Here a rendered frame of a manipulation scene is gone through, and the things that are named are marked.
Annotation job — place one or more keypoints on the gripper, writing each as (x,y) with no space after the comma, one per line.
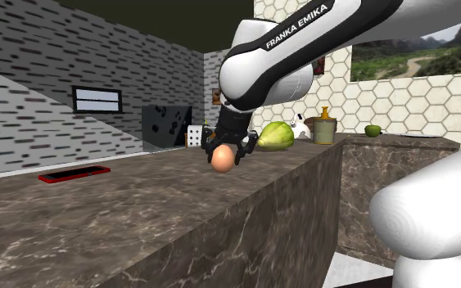
(232,125)

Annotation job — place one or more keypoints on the brown egg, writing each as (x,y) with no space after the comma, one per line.
(222,158)

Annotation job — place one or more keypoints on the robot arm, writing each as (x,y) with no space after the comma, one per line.
(262,76)

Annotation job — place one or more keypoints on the white box with black dots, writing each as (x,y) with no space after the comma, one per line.
(194,136)

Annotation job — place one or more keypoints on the green cabbage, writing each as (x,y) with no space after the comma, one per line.
(276,137)

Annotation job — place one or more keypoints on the black cabinet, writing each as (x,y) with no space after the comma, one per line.
(166,127)

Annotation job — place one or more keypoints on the white kettle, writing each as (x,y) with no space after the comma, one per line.
(301,129)

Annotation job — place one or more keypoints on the olive jar with yellow top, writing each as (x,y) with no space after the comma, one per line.
(324,129)

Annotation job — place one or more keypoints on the window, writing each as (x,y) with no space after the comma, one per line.
(96,99)

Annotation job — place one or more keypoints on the green apple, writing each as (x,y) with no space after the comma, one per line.
(372,130)

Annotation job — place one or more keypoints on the red phone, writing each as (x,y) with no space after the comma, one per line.
(74,174)

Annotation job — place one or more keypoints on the small brown wall picture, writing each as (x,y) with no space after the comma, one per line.
(216,96)

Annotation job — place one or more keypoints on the small red wall picture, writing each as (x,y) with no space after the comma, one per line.
(319,66)

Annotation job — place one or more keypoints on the landscape wall picture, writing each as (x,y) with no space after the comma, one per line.
(413,60)

